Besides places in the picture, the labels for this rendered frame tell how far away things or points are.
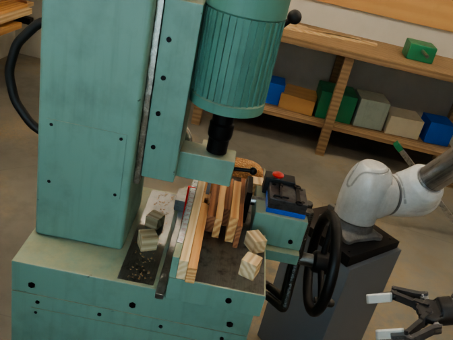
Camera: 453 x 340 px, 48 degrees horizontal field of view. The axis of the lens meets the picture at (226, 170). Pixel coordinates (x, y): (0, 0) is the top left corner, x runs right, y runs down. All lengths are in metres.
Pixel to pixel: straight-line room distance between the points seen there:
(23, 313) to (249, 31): 0.85
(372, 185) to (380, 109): 2.40
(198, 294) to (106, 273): 0.24
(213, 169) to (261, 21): 0.38
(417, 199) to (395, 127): 2.35
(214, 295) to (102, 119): 0.45
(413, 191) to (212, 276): 0.99
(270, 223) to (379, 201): 0.67
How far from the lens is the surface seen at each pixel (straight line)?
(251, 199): 1.27
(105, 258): 1.29
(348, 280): 1.86
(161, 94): 1.14
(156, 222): 1.38
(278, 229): 1.29
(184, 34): 1.09
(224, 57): 1.08
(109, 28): 1.08
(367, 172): 1.83
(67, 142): 1.19
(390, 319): 2.70
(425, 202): 1.93
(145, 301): 1.25
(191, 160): 1.23
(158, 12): 1.09
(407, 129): 4.27
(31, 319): 1.38
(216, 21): 1.09
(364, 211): 1.85
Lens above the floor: 1.61
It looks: 27 degrees down
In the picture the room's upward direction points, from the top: 13 degrees clockwise
